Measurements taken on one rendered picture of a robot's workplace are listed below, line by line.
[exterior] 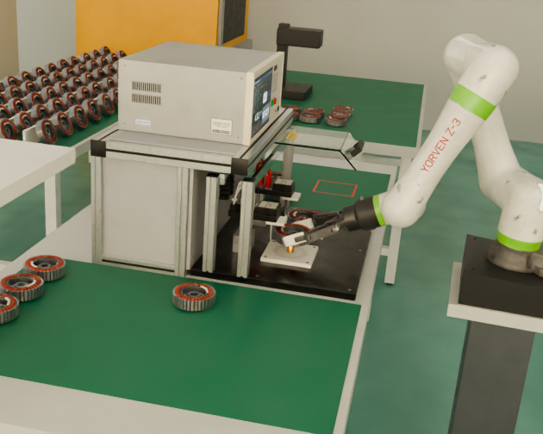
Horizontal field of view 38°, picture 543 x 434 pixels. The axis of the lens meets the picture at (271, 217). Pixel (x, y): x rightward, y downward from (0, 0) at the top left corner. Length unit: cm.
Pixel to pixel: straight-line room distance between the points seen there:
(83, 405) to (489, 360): 122
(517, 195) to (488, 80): 36
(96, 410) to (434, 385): 191
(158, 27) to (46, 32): 264
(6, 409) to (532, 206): 142
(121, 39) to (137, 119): 386
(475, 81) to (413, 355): 171
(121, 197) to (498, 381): 121
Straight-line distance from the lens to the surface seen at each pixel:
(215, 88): 218
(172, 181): 214
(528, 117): 767
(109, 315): 201
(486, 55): 206
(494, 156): 233
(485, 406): 246
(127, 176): 219
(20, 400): 171
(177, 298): 203
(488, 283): 222
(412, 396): 321
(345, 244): 248
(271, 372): 179
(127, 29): 608
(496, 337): 235
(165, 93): 222
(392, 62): 755
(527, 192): 222
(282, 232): 229
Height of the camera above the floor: 168
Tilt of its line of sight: 20 degrees down
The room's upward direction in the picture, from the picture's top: 4 degrees clockwise
